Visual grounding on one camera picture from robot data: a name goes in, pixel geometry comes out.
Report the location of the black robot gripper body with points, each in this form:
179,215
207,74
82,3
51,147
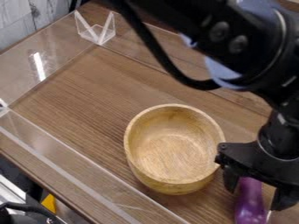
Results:
269,159

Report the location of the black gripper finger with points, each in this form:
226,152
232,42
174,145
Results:
286,198
231,178

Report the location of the purple toy eggplant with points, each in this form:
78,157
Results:
250,211

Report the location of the brown wooden bowl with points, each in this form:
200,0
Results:
171,145

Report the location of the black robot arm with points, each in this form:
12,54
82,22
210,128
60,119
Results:
248,38

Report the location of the clear acrylic tray walls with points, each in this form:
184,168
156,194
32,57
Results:
71,95

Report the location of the black device with yellow label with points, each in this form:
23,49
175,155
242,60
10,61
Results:
23,208

